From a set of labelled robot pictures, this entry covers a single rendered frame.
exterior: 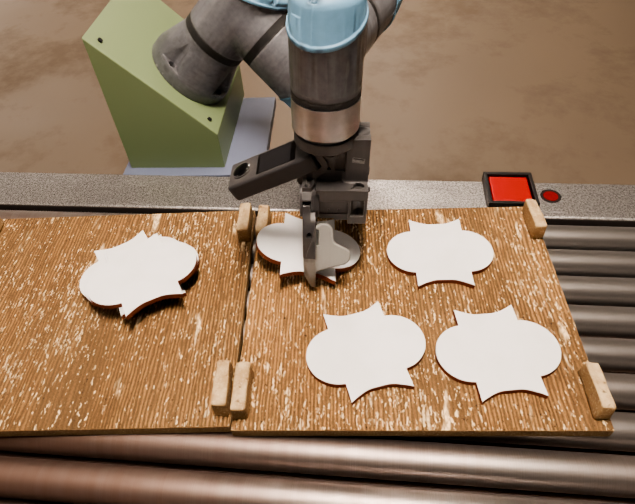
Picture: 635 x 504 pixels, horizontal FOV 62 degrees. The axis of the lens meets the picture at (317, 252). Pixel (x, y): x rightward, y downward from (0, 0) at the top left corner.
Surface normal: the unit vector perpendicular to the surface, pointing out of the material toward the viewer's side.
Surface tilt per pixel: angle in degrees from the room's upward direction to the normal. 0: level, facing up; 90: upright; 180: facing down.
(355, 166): 89
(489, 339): 0
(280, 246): 13
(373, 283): 0
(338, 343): 0
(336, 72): 90
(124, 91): 90
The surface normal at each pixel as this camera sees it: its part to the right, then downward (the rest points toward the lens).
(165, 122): -0.05, 0.74
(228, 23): -0.24, 0.62
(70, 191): -0.05, -0.68
